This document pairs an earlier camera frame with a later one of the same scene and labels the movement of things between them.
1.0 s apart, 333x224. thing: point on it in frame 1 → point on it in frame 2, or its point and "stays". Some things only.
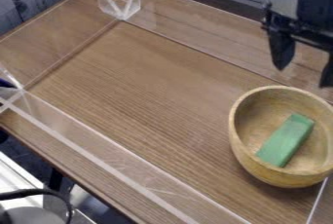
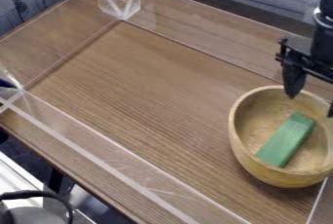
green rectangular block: (287, 139) stays
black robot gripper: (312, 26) → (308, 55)
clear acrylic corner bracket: (121, 8) stays
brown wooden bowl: (259, 115) stays
